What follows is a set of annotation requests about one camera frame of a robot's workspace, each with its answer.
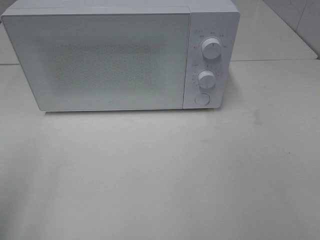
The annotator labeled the white microwave oven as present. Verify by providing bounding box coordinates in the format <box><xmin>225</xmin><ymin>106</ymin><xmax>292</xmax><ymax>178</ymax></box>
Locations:
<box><xmin>1</xmin><ymin>0</ymin><xmax>240</xmax><ymax>112</ymax></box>

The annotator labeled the white microwave door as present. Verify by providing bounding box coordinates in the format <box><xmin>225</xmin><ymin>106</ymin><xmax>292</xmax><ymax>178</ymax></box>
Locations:
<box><xmin>3</xmin><ymin>14</ymin><xmax>189</xmax><ymax>112</ymax></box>

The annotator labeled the white microwave knob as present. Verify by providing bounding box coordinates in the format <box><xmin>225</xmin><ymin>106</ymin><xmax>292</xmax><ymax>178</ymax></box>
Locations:
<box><xmin>197</xmin><ymin>70</ymin><xmax>216</xmax><ymax>89</ymax></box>
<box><xmin>201</xmin><ymin>37</ymin><xmax>222</xmax><ymax>60</ymax></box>

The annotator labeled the white round door button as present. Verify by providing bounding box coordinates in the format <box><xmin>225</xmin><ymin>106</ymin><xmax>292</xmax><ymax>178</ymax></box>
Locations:
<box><xmin>194</xmin><ymin>93</ymin><xmax>211</xmax><ymax>106</ymax></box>

